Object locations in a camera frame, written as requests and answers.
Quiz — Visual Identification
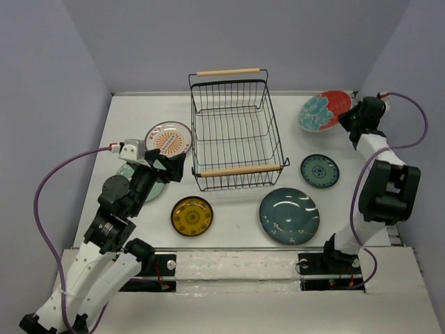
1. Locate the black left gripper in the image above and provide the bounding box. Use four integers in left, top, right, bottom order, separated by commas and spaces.
130, 148, 187, 216

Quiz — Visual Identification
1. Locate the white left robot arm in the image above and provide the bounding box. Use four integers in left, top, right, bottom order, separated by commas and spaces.
19, 143, 186, 333

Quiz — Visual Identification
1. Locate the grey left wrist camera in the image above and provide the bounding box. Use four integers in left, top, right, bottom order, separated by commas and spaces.
118, 139, 145, 163

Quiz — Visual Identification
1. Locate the white plate orange sunburst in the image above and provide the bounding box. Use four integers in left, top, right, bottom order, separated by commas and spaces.
145, 121, 192, 157

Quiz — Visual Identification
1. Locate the yellow brown rimmed plate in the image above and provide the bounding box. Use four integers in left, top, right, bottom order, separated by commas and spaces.
170, 196, 214, 237

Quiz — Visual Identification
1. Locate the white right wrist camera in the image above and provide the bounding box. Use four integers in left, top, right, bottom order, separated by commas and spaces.
376, 92, 391, 111

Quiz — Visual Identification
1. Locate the large dark teal plate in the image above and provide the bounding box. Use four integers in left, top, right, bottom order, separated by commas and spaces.
259, 187, 321, 246

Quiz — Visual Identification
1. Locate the red teal flower plate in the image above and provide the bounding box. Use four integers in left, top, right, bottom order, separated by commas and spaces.
298, 90, 355, 132

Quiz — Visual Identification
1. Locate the pale green plate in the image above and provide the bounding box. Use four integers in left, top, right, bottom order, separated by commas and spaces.
116, 164, 166, 202

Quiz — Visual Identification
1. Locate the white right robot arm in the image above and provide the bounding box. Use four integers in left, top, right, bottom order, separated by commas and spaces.
320, 92, 421, 273

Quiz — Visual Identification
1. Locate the small blue floral plate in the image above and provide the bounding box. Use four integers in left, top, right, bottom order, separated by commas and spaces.
300, 154, 340, 189

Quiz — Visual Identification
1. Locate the black wire dish rack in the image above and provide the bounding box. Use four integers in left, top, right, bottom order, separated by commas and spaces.
188, 68, 290, 191

